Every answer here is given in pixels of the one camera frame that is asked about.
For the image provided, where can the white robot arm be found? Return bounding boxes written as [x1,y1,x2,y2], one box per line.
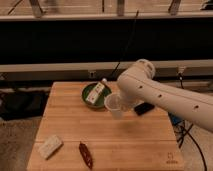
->
[117,59,213,133]

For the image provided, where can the green bowl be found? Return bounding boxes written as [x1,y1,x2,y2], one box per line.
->
[81,82,112,109]

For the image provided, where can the black rectangular block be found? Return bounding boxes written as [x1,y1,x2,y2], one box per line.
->
[134,102,154,116]

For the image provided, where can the brown dried pepper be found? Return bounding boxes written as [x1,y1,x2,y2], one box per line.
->
[79,142,93,170]

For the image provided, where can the white sponge block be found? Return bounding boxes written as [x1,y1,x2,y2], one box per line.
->
[38,135,63,159]

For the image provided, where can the black cable at back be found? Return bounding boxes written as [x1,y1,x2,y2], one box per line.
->
[108,9,140,80]

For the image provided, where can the black cables beside table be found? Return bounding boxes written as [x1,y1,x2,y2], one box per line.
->
[173,73,208,171]

